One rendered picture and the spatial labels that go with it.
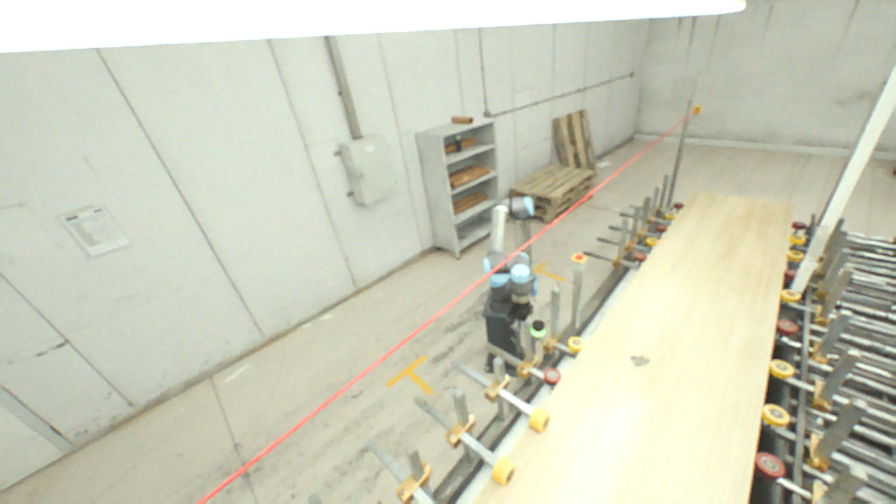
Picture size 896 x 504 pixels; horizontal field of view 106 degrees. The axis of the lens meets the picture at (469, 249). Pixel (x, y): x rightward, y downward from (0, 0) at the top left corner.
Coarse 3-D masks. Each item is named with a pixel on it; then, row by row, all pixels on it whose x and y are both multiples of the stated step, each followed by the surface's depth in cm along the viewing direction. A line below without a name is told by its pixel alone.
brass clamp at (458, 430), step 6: (474, 420) 139; (456, 426) 136; (462, 426) 136; (468, 426) 136; (450, 432) 134; (456, 432) 134; (462, 432) 134; (468, 432) 137; (456, 438) 132; (450, 444) 133; (456, 444) 132
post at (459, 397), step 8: (456, 392) 127; (464, 392) 128; (456, 400) 128; (464, 400) 129; (456, 408) 132; (464, 408) 131; (464, 416) 133; (464, 424) 135; (464, 448) 146; (472, 456) 148
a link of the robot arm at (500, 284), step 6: (492, 276) 241; (498, 276) 240; (504, 276) 238; (510, 276) 241; (492, 282) 237; (498, 282) 235; (504, 282) 234; (510, 282) 236; (492, 288) 239; (498, 288) 236; (504, 288) 236; (510, 288) 235; (492, 294) 243; (498, 294) 239; (504, 294) 238; (510, 294) 238; (498, 300) 242; (504, 300) 242
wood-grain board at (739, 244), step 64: (704, 192) 314; (704, 256) 228; (768, 256) 221; (640, 320) 184; (704, 320) 179; (768, 320) 175; (576, 384) 155; (640, 384) 151; (704, 384) 148; (512, 448) 133; (576, 448) 130; (640, 448) 128; (704, 448) 126
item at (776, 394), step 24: (864, 240) 255; (792, 312) 217; (792, 336) 195; (768, 384) 213; (792, 408) 153; (792, 432) 142; (792, 456) 132; (888, 456) 133; (792, 480) 121; (816, 480) 129
